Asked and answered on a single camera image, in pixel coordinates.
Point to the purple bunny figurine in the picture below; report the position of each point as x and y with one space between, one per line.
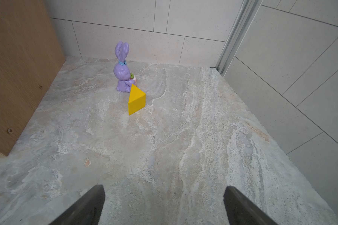
121 70

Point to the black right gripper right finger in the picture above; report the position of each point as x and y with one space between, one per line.
241 211

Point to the metal corner profile right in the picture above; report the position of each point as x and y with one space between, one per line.
245 16

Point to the yellow triangular block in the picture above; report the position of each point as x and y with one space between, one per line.
137 100

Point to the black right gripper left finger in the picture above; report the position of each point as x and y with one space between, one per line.
86 210

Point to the wooden three-tier shelf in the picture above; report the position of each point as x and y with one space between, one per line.
30 59

